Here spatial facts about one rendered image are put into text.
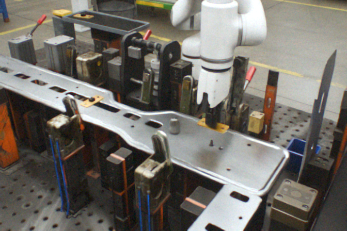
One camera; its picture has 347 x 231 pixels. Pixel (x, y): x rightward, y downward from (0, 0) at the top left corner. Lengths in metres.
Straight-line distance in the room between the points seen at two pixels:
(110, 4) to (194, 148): 3.26
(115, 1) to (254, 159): 3.33
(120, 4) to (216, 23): 3.35
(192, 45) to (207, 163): 0.78
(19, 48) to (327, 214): 1.39
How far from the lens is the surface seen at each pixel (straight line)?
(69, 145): 1.18
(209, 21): 0.88
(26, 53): 1.81
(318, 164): 0.94
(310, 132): 0.85
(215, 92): 0.94
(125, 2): 4.21
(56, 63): 1.59
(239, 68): 1.11
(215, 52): 0.90
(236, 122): 1.16
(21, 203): 1.42
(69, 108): 1.15
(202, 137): 1.11
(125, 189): 1.11
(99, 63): 1.49
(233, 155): 1.04
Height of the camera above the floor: 1.62
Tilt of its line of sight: 29 degrees down
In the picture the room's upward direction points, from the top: straight up
